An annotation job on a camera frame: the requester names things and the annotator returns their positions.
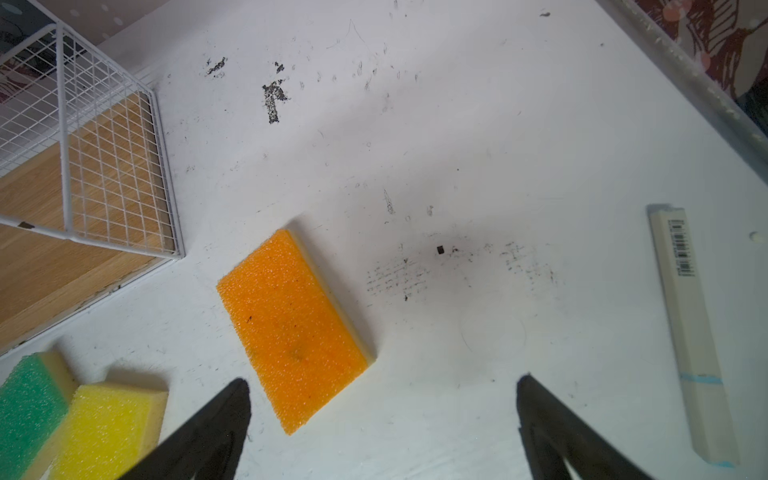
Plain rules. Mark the yellow sponge centre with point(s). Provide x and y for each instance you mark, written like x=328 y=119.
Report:
x=109 y=428

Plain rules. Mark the white wire wooden shelf unit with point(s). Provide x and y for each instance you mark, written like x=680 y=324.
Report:
x=87 y=200

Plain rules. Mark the white marker pen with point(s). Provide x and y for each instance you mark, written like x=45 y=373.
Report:
x=704 y=395

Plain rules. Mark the orange sponge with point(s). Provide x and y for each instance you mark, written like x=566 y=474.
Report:
x=295 y=333

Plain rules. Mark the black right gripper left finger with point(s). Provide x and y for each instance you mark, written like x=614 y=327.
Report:
x=208 y=446

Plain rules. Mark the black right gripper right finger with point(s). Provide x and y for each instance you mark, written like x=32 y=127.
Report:
x=557 y=441

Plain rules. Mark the light green sponge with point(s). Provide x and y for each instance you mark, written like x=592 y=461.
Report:
x=35 y=401

